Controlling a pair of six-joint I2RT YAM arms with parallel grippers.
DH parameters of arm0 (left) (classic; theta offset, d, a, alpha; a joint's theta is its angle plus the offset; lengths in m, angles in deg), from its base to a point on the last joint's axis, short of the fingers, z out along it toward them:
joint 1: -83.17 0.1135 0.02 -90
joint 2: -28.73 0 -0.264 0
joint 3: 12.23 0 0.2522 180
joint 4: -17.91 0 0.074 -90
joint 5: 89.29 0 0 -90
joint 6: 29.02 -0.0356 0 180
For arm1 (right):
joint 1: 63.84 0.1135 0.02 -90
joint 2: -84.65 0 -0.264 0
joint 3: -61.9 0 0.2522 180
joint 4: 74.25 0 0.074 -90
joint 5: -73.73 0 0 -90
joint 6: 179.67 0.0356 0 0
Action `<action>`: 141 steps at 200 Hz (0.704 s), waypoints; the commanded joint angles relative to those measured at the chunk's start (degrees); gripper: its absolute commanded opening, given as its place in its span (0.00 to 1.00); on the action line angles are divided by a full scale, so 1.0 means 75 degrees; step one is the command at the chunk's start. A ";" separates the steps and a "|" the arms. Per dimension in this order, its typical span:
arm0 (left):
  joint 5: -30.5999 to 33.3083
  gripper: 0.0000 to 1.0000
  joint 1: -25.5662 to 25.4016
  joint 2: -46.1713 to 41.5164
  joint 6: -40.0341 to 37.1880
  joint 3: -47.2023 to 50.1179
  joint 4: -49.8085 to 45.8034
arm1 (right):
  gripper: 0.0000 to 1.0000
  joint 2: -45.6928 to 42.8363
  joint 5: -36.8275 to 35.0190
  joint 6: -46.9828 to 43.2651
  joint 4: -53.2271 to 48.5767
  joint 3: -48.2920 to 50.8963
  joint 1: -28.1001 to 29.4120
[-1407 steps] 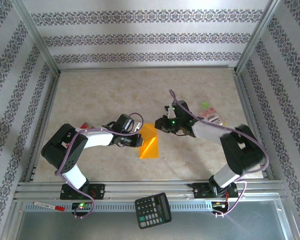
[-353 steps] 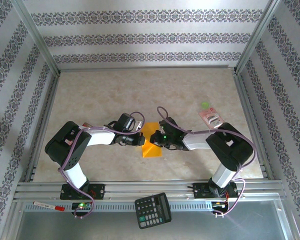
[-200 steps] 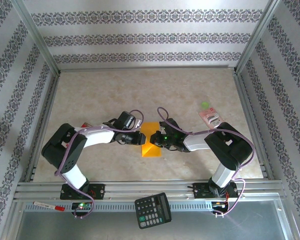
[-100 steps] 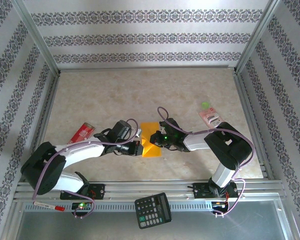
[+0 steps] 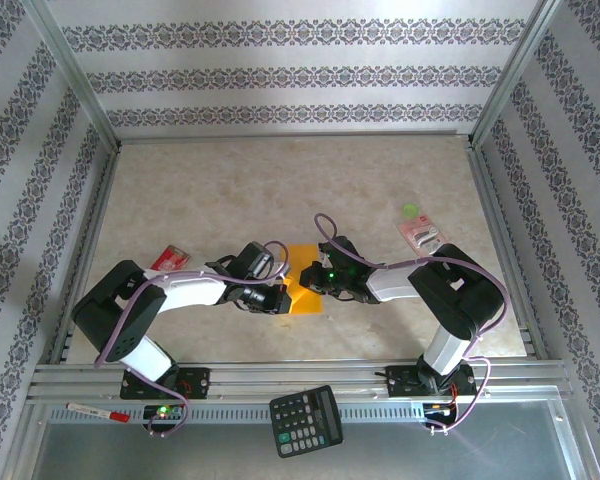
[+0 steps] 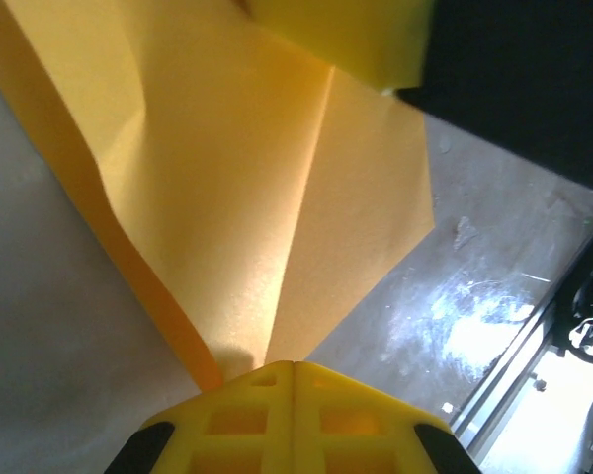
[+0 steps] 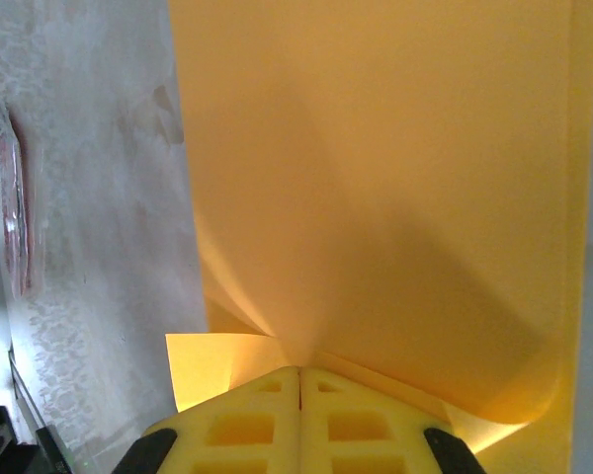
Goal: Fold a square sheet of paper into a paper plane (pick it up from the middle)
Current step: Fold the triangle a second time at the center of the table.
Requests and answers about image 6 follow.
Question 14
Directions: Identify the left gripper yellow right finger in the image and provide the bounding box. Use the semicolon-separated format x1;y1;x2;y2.
294;359;483;474

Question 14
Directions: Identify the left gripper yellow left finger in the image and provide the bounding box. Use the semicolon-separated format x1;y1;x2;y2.
103;359;297;474

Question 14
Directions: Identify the orange paper sheet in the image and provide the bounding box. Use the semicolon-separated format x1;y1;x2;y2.
0;0;437;391

